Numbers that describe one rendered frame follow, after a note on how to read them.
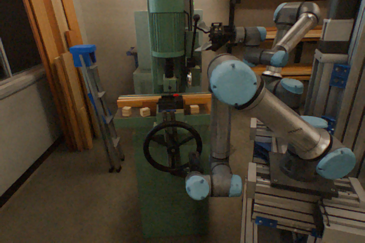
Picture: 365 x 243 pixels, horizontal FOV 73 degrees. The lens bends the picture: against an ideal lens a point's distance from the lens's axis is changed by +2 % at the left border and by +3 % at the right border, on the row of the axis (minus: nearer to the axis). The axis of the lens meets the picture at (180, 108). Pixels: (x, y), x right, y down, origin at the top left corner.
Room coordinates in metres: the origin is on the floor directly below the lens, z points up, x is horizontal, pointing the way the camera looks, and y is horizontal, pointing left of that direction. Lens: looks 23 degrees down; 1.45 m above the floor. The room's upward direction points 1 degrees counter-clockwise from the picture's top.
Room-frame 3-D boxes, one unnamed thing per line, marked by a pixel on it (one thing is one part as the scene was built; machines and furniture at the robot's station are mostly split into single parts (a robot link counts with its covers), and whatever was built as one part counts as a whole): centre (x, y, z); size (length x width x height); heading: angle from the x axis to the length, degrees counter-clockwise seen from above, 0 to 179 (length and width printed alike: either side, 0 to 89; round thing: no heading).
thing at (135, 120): (1.24, 0.06, 0.87); 0.61 x 0.30 x 0.06; 93
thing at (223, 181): (0.70, -0.15, 0.86); 0.11 x 0.11 x 0.08; 0
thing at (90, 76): (2.00, 0.72, 0.58); 0.27 x 0.25 x 1.16; 91
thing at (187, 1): (1.67, -0.06, 1.40); 0.10 x 0.06 x 0.16; 3
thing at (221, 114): (0.81, -0.15, 1.06); 0.12 x 0.11 x 0.49; 90
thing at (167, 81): (1.37, 0.06, 1.03); 0.14 x 0.07 x 0.09; 3
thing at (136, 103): (1.35, 0.04, 0.92); 0.67 x 0.02 x 0.04; 93
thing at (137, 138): (1.47, 0.07, 0.76); 0.57 x 0.45 x 0.09; 3
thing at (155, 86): (1.64, 0.08, 1.16); 0.22 x 0.22 x 0.72; 3
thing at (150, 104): (1.26, 0.10, 0.93); 0.24 x 0.01 x 0.06; 93
